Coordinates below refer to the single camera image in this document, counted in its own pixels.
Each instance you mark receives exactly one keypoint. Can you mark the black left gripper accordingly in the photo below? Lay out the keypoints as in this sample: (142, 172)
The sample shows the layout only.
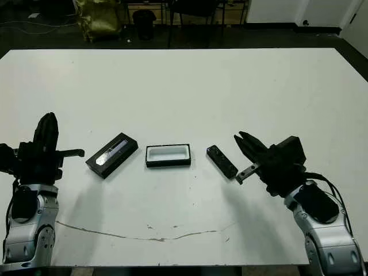
(40, 169)

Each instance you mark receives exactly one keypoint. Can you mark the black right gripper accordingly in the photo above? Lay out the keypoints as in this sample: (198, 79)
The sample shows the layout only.
(279, 178)

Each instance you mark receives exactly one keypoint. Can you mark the black box lid with picture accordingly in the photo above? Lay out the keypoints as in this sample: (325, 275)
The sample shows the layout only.
(115, 158)

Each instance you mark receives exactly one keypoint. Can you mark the black box base white insert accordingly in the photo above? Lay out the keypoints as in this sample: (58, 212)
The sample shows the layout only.
(168, 153)

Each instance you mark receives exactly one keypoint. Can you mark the white paper sheet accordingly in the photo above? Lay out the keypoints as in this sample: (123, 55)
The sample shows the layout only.
(33, 15)

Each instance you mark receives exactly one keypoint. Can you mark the yellow-green plastic bag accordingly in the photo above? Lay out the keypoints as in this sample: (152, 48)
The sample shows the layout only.
(99, 20)

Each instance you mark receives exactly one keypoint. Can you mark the light wooden crate stack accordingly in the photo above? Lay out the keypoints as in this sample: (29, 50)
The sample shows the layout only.
(235, 11)

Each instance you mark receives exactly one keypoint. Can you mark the black trash bin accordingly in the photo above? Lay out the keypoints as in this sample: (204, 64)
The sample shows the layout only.
(144, 26)

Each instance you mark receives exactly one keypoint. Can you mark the black office chair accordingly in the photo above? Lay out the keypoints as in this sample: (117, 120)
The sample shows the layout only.
(195, 7)

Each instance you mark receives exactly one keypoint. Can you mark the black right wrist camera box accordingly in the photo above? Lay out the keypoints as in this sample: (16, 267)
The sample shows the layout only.
(291, 149)

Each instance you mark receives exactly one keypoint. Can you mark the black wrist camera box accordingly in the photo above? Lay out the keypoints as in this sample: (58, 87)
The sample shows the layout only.
(291, 149)
(8, 158)

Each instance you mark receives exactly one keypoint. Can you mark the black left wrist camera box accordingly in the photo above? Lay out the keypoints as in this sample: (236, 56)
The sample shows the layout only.
(8, 158)

